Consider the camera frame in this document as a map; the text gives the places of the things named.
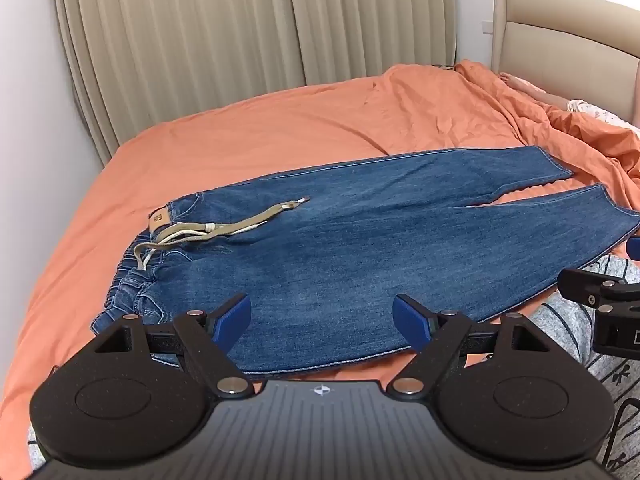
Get black cable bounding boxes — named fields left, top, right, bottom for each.
left=599, top=402, right=640, bottom=467

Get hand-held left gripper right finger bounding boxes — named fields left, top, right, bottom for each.
left=391, top=294, right=551, bottom=397

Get orange duvet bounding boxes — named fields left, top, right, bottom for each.
left=452, top=59, right=640, bottom=211

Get person's grey patterned trouser leg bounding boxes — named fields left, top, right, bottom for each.
left=527, top=254, right=640, bottom=480

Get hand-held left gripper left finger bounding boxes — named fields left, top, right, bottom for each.
left=92, top=294, right=253, bottom=400

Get blue denim pants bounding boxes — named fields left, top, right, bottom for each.
left=90, top=145, right=640, bottom=377

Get beige padded headboard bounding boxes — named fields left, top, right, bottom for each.
left=491, top=0, right=640, bottom=106

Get beige pleated curtain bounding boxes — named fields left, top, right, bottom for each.
left=50, top=0, right=307, bottom=168
left=284, top=0, right=459, bottom=87

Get orange bed sheet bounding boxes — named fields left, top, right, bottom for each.
left=0, top=64, right=640, bottom=480

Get khaki fabric belt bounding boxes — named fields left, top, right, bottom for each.
left=148, top=196, right=310, bottom=248

